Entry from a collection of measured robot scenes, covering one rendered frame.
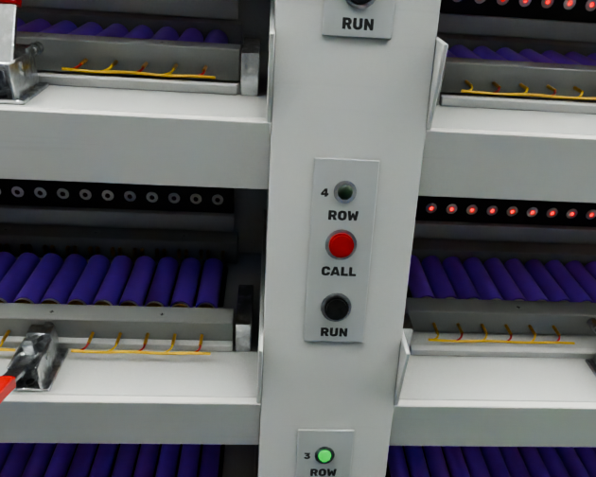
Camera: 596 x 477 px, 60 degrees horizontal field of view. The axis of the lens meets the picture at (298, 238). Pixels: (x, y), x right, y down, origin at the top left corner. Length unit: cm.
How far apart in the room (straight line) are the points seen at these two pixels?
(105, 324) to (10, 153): 14
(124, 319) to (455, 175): 26
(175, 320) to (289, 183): 15
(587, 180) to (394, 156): 13
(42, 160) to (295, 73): 16
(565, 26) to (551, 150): 22
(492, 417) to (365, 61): 27
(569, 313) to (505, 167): 17
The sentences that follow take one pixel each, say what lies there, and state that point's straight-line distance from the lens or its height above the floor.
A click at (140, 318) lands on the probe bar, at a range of 41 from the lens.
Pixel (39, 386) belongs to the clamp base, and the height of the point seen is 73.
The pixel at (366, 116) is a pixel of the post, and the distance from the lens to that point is 32.
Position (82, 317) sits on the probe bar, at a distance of 43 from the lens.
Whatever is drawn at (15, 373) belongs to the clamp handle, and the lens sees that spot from 39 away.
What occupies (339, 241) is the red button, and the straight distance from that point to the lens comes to 33.
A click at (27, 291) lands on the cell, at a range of 47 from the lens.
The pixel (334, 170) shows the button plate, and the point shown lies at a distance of 32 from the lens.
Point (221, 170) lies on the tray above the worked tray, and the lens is 33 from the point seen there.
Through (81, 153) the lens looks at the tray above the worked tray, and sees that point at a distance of 35.
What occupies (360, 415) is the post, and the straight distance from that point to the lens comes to 39.
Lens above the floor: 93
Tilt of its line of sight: 16 degrees down
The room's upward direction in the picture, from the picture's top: 3 degrees clockwise
